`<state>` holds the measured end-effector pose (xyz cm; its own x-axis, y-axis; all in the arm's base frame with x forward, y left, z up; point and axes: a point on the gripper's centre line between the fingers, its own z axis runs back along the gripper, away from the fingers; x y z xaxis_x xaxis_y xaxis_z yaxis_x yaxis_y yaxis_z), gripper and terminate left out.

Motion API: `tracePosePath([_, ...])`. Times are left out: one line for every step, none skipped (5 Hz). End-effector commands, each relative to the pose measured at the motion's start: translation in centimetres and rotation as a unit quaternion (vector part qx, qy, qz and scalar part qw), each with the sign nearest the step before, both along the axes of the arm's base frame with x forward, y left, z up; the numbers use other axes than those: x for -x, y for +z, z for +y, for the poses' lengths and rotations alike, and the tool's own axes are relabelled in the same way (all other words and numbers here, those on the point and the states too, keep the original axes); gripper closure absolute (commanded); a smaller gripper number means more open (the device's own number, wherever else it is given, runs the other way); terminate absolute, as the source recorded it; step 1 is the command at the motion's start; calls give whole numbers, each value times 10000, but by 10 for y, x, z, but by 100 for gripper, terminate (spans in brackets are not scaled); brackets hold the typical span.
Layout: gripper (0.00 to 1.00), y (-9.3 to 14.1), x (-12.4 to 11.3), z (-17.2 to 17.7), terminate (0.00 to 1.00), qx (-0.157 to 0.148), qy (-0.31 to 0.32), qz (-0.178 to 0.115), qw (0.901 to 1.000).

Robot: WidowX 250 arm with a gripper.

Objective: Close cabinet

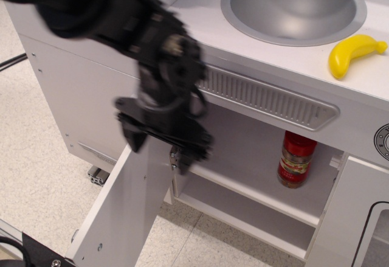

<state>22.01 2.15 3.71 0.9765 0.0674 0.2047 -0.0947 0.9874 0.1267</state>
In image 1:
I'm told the white oven door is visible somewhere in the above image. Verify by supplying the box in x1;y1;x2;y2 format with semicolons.
306;156;388;266

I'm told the silver fridge emblem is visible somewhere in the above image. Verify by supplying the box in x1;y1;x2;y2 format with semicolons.
78;142;117;165

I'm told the lower metal door hinge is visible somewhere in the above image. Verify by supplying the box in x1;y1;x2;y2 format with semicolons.
170;146;180;170

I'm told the grey vent panel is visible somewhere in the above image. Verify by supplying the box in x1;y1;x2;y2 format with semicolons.
197;66;340;131

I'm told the aluminium base frame rail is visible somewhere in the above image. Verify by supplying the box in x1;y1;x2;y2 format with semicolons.
1;220;22;259

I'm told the white toy fridge cabinet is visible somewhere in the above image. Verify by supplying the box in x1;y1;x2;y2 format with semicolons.
5;2;139;172

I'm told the white toy kitchen counter unit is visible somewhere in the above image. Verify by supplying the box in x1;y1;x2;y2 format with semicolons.
163;0;388;262

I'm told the aluminium extrusion rail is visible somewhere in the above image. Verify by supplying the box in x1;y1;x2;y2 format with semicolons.
88;166;110;187

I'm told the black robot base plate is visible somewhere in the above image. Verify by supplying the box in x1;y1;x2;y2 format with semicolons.
0;232;77;267

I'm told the red spice jar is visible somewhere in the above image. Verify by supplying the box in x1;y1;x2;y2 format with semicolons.
277;131;317;189

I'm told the silver toy sink basin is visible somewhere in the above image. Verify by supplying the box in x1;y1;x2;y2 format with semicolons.
221;0;367;47

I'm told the white cabinet door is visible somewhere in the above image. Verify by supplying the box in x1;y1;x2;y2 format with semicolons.
66;137;174;266

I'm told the black floor cable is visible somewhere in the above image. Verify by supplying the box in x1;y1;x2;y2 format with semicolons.
0;52;27;72

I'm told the yellow toy banana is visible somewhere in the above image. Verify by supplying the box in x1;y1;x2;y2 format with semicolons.
328;35;388;79

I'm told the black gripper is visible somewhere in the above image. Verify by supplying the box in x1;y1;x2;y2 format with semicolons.
115;97;213;175

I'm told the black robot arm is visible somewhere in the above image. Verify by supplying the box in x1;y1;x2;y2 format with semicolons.
6;0;213;174

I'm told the black round oven dial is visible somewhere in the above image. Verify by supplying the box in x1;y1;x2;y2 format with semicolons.
374;124;389;160

